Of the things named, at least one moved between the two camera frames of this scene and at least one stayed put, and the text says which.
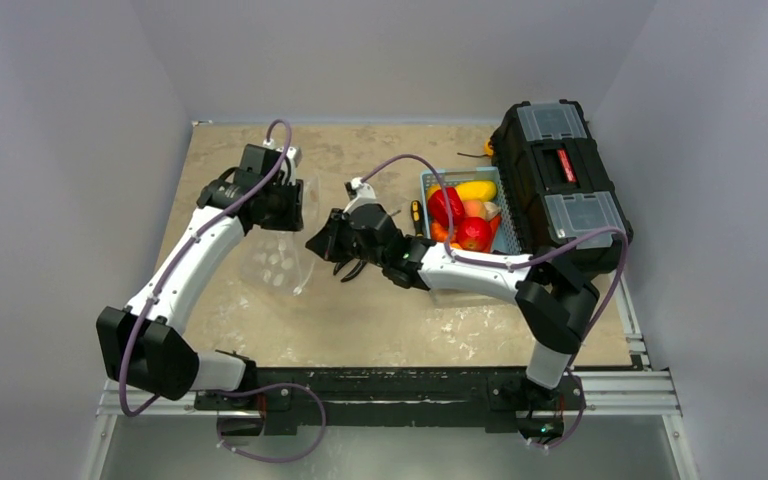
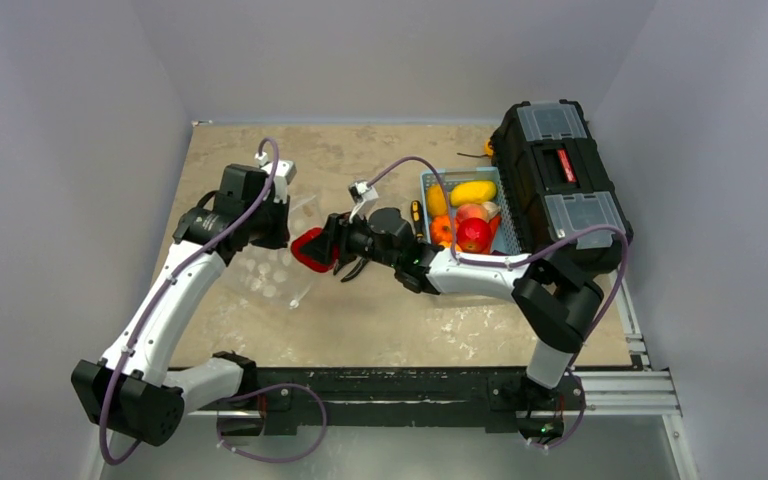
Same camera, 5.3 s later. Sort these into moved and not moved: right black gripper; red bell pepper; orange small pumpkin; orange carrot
Moved: red bell pepper
Not moved: right black gripper; orange carrot; orange small pumpkin
